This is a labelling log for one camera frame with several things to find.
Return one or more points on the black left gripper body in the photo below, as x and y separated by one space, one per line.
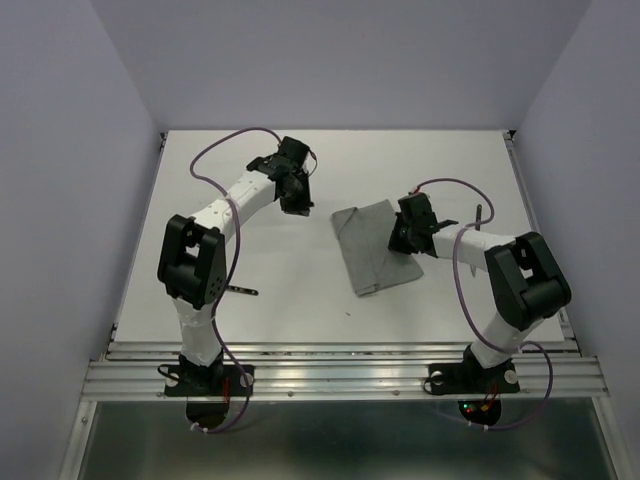
299 198

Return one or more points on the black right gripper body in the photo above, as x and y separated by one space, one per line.
410 227

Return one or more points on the grey cloth napkin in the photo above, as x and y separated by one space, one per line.
363 234

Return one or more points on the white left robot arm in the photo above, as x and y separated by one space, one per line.
200 252

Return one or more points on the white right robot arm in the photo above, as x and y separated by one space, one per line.
526 281

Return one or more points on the black handled fork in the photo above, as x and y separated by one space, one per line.
242 290

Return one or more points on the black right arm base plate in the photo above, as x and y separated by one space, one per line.
468 379

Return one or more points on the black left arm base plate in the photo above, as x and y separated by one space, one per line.
182 381

